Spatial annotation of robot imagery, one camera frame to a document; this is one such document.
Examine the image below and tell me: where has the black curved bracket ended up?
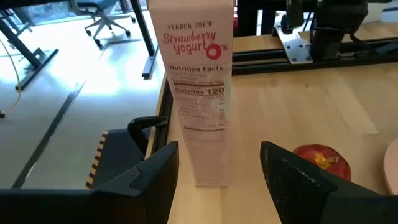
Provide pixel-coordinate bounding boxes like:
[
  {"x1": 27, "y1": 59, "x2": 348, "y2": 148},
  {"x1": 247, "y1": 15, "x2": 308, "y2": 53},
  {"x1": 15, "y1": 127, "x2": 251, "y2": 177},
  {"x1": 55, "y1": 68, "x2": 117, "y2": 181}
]
[{"x1": 127, "y1": 116, "x2": 169, "y2": 153}]

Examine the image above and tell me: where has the black desk leg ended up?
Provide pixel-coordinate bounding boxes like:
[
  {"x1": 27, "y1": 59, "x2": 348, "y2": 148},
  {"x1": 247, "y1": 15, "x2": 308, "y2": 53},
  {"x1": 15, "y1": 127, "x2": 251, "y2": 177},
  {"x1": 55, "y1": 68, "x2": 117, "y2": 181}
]
[
  {"x1": 129, "y1": 0, "x2": 159, "y2": 78},
  {"x1": 0, "y1": 9, "x2": 59, "y2": 91}
]

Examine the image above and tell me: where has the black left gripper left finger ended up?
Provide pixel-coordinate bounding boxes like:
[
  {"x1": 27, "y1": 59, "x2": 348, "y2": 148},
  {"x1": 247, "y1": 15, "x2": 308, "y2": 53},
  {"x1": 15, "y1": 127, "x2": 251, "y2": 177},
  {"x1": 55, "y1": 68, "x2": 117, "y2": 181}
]
[{"x1": 88, "y1": 140, "x2": 180, "y2": 224}]

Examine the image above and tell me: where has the pink strawberry yogurt cereal box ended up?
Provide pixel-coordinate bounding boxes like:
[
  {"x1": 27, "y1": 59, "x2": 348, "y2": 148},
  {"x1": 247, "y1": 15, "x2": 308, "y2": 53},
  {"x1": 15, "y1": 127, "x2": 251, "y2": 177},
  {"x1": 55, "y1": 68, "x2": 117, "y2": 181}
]
[{"x1": 148, "y1": 0, "x2": 234, "y2": 188}]

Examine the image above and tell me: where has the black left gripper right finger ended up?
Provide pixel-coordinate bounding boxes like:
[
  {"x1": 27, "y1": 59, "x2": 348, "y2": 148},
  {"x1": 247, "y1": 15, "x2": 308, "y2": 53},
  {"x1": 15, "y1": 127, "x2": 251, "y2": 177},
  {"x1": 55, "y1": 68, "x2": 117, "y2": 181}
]
[{"x1": 260, "y1": 141, "x2": 354, "y2": 224}]

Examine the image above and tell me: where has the red apple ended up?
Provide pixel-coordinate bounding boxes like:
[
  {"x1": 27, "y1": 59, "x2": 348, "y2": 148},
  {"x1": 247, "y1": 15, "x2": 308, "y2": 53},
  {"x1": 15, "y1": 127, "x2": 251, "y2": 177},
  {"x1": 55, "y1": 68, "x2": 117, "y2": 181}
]
[{"x1": 292, "y1": 144, "x2": 352, "y2": 182}]

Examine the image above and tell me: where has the black hazard-striped base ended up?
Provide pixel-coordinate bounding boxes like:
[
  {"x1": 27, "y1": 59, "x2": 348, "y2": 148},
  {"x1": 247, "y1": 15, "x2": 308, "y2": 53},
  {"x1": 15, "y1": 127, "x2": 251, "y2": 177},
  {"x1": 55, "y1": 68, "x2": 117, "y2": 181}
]
[{"x1": 85, "y1": 128, "x2": 150, "y2": 190}]

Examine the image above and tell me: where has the pink plate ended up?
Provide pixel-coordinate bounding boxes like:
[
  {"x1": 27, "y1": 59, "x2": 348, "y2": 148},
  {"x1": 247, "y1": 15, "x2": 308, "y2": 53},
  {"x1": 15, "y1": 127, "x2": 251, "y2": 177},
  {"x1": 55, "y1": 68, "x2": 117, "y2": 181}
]
[{"x1": 382, "y1": 138, "x2": 398, "y2": 196}]

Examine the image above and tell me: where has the grey office chair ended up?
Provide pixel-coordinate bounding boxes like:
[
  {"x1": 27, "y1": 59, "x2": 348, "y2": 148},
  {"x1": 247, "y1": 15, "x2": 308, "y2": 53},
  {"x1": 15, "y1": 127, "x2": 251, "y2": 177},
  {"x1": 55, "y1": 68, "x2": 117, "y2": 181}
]
[{"x1": 68, "y1": 0, "x2": 137, "y2": 48}]

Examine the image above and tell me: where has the yellow floor cable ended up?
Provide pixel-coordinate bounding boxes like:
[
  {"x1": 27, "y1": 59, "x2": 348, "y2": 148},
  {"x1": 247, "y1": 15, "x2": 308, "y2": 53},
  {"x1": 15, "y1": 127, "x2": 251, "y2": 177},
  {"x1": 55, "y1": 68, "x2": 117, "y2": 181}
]
[{"x1": 0, "y1": 39, "x2": 22, "y2": 118}]

